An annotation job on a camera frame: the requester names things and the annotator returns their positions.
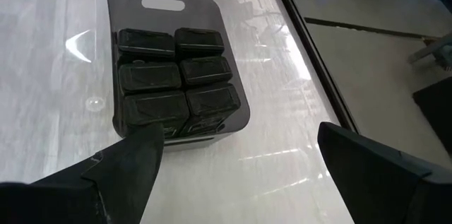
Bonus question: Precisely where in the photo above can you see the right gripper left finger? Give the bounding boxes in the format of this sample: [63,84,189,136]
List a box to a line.
[31,122,165,224]

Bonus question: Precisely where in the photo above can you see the dark grey plastic bin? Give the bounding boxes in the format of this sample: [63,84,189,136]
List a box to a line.
[107,0,251,153]

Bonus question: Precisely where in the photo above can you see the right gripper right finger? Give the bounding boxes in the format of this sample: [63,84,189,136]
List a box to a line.
[317,121,432,224]

